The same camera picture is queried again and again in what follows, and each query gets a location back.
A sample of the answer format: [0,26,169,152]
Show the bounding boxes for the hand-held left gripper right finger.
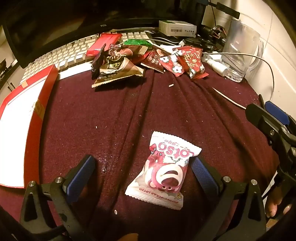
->
[190,156,267,241]

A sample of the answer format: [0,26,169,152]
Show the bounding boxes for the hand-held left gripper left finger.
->
[20,154,96,241]

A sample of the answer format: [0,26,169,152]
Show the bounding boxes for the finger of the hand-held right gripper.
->
[245,103,281,145]
[264,101,291,127]

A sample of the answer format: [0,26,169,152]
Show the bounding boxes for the pink bear snack packet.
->
[125,131,202,210]

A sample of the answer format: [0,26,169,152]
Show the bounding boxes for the red box with white inside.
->
[0,64,59,189]

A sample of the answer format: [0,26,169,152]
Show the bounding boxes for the red floral snack packet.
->
[176,46,209,80]
[159,52,186,77]

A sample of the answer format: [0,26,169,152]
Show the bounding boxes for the glossy black snack packet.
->
[91,44,109,80]

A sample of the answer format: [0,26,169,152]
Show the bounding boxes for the red snack packet white stripe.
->
[85,32,122,58]

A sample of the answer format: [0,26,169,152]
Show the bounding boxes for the green snack packet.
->
[122,39,153,48]

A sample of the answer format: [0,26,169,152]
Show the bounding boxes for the person's right hand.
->
[265,171,292,218]

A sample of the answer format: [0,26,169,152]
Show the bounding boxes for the small white bottle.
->
[207,58,229,77]

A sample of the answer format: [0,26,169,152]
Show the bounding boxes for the maroon cloth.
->
[0,62,280,241]

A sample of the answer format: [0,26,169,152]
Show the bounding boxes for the clear plastic jug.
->
[221,19,264,83]

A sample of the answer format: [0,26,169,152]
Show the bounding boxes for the black device with copper coil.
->
[201,24,228,47]

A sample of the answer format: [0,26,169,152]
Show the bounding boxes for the black adapter bar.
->
[217,2,240,19]

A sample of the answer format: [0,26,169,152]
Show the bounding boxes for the brown triangular snack packet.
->
[91,57,146,88]

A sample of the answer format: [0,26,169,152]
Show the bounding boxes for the brown rectangular snack packet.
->
[141,45,173,73]

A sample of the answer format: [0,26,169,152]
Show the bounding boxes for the small white barcode box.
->
[159,20,197,37]

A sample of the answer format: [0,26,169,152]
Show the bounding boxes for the white keyboard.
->
[20,31,160,85]

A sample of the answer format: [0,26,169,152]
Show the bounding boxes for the dark brown snack packet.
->
[105,44,149,62]

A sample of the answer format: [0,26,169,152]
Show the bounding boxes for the black monitor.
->
[2,0,204,69]

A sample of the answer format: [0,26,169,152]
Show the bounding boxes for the thin white cable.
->
[202,52,275,98]

